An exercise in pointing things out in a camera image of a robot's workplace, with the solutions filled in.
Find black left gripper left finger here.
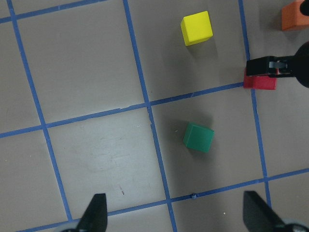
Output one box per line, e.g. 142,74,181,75
75,193,108,232

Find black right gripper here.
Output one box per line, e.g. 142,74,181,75
246,0,309,88

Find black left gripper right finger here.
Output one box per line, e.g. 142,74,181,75
242,191,286,232

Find red wooden block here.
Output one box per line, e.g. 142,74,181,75
243,68,277,90

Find orange wooden block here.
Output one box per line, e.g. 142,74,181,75
281,0,309,31

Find yellow wooden block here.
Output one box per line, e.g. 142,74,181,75
181,11,213,46

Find green wooden block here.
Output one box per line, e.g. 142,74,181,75
183,122,214,153

